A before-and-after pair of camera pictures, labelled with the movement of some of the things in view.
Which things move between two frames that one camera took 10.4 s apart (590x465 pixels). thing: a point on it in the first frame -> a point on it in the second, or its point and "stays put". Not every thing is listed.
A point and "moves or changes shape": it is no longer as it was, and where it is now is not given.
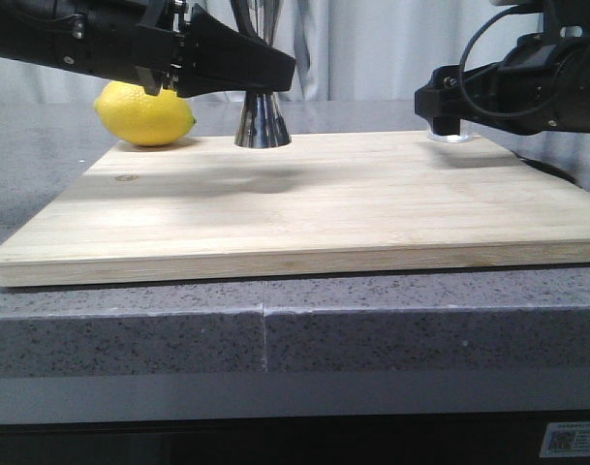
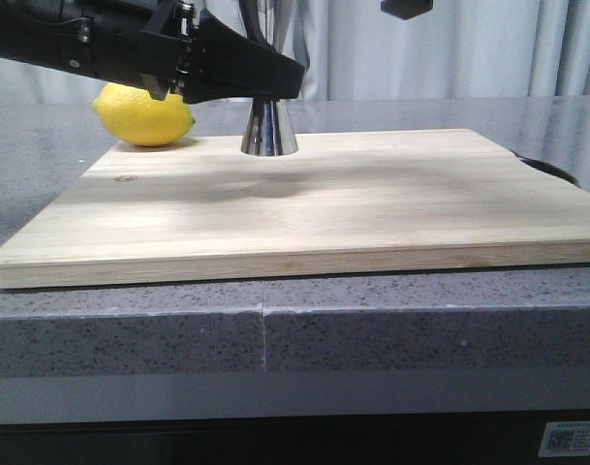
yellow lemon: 138,117 stays put
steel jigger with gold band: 262,123 moves or changes shape
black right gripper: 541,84 -> 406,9
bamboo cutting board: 211,207 stays put
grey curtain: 346,50 stays put
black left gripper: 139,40 stays put
